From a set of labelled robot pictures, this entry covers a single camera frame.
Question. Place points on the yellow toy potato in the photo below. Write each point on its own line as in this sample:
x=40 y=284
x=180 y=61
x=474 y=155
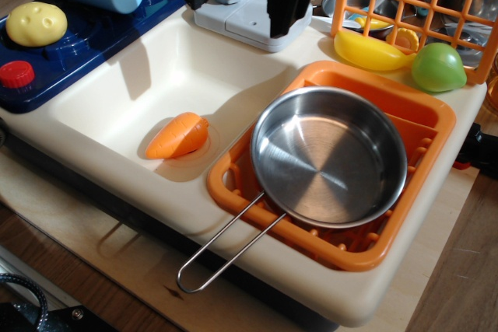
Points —
x=36 y=24

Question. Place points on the black clamp with red tip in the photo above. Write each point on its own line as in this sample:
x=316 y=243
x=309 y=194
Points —
x=479 y=150

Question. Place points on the cream toy sink unit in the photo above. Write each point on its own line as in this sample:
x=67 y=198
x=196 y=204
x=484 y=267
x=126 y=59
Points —
x=100 y=126

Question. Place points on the dark blue toy stove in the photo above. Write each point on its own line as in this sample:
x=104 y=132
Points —
x=93 y=37

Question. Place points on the red stove knob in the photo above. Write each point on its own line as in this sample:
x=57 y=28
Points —
x=16 y=74

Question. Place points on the yellow toy banana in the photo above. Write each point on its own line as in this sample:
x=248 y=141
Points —
x=370 y=53

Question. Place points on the grey toy faucet base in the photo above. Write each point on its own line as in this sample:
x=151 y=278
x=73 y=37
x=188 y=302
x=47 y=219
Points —
x=248 y=21

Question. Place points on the orange toy carrot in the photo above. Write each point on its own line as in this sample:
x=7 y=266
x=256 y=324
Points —
x=185 y=133

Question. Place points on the orange plastic drying rack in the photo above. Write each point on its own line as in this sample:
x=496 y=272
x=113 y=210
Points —
x=424 y=123

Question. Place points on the orange plastic grid wall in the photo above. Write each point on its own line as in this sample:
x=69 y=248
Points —
x=461 y=23

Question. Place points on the green toy pear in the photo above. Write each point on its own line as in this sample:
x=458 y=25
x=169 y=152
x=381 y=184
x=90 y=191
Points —
x=438 y=68

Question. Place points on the small steel bowl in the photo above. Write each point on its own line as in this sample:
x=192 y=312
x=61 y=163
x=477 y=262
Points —
x=379 y=30

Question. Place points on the stainless steel pan wire handle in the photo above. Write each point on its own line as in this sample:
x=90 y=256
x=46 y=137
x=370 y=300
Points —
x=325 y=157

